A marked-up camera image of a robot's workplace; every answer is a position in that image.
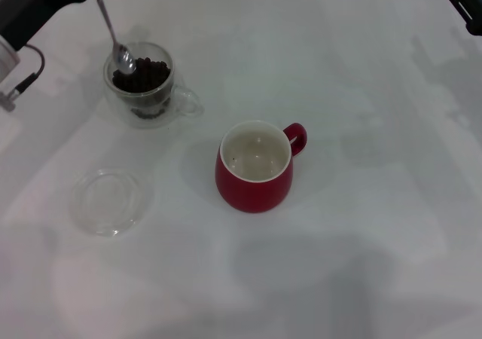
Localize red ceramic mug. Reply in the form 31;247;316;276
215;119;310;214

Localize dark left wrist cable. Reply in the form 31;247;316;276
0;44;46;112

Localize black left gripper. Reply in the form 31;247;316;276
0;0;95;52

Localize blue-handled metal spoon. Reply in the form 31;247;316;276
90;0;137;76

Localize dark coffee beans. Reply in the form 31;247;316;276
111;56;172;95

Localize clear double-wall glass cup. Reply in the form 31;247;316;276
102;41;204;131

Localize clear glass saucer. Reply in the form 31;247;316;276
69;167;154;238

